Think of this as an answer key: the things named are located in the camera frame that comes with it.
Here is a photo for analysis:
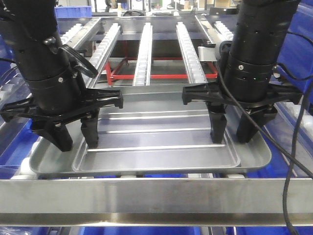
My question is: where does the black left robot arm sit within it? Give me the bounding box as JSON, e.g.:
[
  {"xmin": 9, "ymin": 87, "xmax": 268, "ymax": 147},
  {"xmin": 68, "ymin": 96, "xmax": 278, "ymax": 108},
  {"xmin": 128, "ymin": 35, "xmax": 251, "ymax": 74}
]
[{"xmin": 0, "ymin": 0, "xmax": 123, "ymax": 152}]

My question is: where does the blue bin upper right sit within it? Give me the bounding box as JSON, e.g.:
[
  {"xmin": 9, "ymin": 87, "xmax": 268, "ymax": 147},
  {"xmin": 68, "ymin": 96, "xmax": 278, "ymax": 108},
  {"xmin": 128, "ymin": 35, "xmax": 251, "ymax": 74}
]
[{"xmin": 276, "ymin": 0, "xmax": 313, "ymax": 96}]

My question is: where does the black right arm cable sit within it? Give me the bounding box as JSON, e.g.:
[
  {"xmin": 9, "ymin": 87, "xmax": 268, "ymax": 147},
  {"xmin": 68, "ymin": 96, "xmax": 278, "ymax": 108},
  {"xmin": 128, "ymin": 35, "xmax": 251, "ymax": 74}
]
[{"xmin": 215, "ymin": 56, "xmax": 313, "ymax": 235}]

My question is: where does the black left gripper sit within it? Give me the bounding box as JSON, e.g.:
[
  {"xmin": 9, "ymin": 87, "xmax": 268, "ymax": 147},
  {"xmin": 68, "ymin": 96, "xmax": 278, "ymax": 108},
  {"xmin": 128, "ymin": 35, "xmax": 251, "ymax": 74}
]
[{"xmin": 0, "ymin": 88, "xmax": 123, "ymax": 152}]

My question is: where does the middle white roller track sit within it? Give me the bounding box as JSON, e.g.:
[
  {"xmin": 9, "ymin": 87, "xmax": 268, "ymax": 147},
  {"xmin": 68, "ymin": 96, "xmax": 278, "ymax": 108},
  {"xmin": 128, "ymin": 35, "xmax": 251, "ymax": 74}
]
[{"xmin": 133, "ymin": 23, "xmax": 153, "ymax": 86}]

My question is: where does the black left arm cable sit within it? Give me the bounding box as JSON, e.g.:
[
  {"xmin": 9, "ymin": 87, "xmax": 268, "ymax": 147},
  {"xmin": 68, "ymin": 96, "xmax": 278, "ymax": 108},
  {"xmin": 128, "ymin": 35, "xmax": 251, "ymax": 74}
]
[{"xmin": 43, "ymin": 36, "xmax": 98, "ymax": 79}]

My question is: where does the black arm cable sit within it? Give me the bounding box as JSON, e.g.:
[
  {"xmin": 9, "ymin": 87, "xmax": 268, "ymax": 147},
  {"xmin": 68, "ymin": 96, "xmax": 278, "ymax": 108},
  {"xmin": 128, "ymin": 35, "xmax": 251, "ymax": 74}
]
[
  {"xmin": 215, "ymin": 56, "xmax": 313, "ymax": 235},
  {"xmin": 43, "ymin": 36, "xmax": 98, "ymax": 79}
]

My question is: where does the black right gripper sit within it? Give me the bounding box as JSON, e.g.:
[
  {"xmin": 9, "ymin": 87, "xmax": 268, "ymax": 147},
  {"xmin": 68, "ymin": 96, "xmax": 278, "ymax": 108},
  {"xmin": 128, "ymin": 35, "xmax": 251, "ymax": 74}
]
[{"xmin": 182, "ymin": 82, "xmax": 302, "ymax": 144}]

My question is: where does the far-right white roller track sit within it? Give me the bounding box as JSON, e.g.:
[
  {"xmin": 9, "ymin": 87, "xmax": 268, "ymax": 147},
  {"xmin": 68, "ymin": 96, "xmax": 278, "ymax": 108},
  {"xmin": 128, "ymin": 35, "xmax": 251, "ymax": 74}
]
[{"xmin": 214, "ymin": 21, "xmax": 313, "ymax": 139}]

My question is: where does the left white roller track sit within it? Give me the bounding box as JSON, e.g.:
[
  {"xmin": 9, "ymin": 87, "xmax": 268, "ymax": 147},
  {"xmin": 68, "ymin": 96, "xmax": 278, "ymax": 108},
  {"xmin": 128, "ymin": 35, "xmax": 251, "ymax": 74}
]
[{"xmin": 83, "ymin": 23, "xmax": 121, "ymax": 88}]

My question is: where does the blue bin below rack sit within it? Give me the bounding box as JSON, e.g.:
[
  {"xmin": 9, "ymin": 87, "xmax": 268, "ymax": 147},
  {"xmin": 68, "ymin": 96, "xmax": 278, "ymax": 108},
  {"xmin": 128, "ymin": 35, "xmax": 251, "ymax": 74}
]
[{"xmin": 0, "ymin": 121, "xmax": 290, "ymax": 235}]

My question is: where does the blue bin upper left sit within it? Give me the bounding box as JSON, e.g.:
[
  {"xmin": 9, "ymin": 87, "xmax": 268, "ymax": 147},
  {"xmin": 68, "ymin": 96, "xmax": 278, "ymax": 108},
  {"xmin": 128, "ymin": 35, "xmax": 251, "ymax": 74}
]
[{"xmin": 0, "ymin": 34, "xmax": 61, "ymax": 89}]

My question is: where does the stainless steel rack frame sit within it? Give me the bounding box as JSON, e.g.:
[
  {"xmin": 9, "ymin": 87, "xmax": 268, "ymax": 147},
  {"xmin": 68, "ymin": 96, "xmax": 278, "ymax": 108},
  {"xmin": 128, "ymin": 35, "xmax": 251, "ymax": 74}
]
[{"xmin": 0, "ymin": 16, "xmax": 313, "ymax": 226}]

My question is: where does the red metal cart frame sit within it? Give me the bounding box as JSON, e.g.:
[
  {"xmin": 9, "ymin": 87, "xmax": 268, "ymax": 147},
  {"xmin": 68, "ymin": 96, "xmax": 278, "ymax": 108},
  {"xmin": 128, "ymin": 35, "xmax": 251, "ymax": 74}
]
[{"xmin": 104, "ymin": 40, "xmax": 219, "ymax": 86}]

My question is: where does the silver metal tray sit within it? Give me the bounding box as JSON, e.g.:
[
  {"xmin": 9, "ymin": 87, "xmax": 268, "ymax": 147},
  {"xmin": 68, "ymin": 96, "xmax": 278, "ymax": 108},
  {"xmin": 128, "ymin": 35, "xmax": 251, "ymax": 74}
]
[{"xmin": 29, "ymin": 84, "xmax": 272, "ymax": 177}]

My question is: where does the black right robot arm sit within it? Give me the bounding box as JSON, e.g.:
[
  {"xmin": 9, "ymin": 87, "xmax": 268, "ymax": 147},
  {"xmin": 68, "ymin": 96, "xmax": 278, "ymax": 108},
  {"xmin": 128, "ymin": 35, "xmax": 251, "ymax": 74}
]
[{"xmin": 182, "ymin": 0, "xmax": 301, "ymax": 143}]

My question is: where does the right white roller track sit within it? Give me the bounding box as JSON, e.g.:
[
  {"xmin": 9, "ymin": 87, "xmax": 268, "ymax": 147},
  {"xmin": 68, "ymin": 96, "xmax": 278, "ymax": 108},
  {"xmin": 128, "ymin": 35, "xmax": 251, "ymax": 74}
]
[{"xmin": 176, "ymin": 22, "xmax": 207, "ymax": 84}]

